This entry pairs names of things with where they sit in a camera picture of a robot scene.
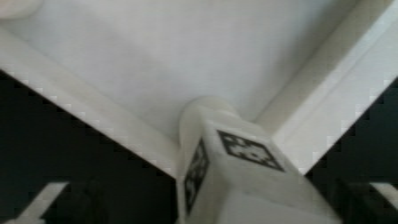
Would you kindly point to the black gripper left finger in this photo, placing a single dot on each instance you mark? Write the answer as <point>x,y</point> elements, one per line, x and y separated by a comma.
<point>69,203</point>

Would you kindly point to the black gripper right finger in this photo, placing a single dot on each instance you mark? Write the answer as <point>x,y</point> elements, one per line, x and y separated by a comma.
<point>366,202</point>

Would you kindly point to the white square table top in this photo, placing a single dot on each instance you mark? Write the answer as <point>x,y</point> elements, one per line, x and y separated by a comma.
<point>121,58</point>

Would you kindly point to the white fence wall rail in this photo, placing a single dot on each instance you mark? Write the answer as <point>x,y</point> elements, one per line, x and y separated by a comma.
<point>347,75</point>

